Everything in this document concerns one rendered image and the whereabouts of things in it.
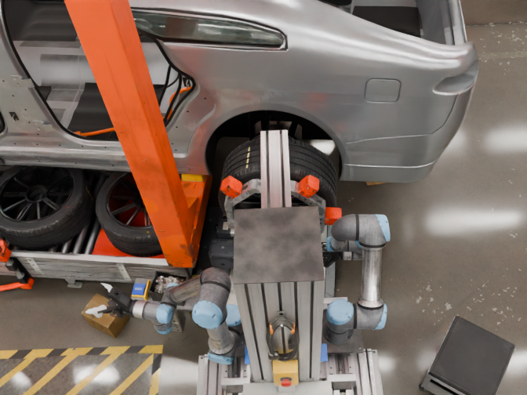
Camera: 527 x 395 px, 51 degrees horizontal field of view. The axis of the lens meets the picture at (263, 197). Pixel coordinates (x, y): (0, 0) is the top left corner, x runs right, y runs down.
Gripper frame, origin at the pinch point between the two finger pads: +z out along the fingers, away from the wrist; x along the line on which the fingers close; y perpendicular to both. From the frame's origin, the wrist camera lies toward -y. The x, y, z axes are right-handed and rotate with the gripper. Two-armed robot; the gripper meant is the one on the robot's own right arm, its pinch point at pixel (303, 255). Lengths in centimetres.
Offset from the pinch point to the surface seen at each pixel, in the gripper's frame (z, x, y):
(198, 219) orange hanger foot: 63, -34, -15
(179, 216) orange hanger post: 64, -10, 21
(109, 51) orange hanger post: 70, -9, 127
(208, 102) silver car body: 50, -63, 51
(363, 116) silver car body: -31, -55, 46
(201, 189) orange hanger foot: 63, -56, -15
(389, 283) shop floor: -57, -28, -83
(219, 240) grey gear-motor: 53, -36, -43
